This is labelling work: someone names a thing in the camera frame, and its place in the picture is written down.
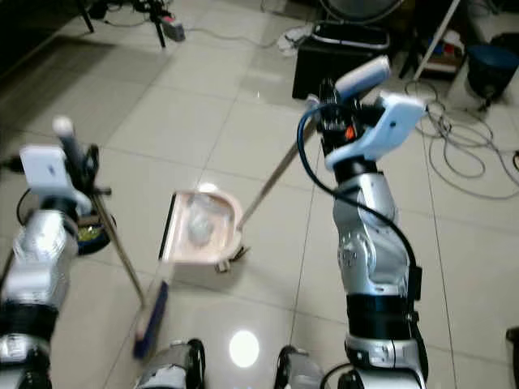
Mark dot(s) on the white leaning pole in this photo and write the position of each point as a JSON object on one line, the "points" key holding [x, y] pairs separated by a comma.
{"points": [[438, 36]]}

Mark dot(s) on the silver right robot leg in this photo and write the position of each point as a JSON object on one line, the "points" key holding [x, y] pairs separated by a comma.
{"points": [[302, 371]]}

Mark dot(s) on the round fan base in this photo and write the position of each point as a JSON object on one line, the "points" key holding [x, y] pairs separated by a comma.
{"points": [[361, 8]]}

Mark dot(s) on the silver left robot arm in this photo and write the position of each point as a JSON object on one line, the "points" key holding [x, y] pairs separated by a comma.
{"points": [[40, 259]]}

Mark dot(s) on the silver left robot leg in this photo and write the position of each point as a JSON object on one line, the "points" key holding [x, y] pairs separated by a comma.
{"points": [[174, 369]]}

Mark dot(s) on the black box bin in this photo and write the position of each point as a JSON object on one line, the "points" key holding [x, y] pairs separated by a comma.
{"points": [[340, 65]]}

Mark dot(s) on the black tripod stand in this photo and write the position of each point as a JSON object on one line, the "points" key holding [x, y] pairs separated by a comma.
{"points": [[158, 20]]}

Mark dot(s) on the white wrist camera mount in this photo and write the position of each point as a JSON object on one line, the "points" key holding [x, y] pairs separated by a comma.
{"points": [[45, 168], [389, 126]]}

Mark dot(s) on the white crumpled cloth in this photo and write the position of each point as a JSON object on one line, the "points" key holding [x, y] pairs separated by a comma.
{"points": [[296, 39]]}

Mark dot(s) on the blue bucket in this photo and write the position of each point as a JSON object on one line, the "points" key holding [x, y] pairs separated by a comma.
{"points": [[493, 71]]}

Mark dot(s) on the dark round green-speckled object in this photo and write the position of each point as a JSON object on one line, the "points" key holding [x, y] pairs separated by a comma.
{"points": [[93, 237]]}

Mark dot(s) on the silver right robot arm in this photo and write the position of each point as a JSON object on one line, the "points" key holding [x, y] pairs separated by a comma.
{"points": [[377, 259]]}

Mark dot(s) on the silver robot leg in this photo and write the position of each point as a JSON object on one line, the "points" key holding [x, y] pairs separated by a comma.
{"points": [[302, 371], [174, 369]]}

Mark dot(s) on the grey power strip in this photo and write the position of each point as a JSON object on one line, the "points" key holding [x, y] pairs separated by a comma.
{"points": [[174, 28]]}

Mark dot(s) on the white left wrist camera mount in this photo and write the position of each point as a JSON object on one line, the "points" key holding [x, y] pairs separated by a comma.
{"points": [[45, 168]]}

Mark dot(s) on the crumpled clear plastic scrap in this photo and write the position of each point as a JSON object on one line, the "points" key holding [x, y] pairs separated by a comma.
{"points": [[200, 228]]}

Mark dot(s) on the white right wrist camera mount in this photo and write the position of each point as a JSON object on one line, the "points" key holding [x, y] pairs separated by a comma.
{"points": [[389, 126]]}

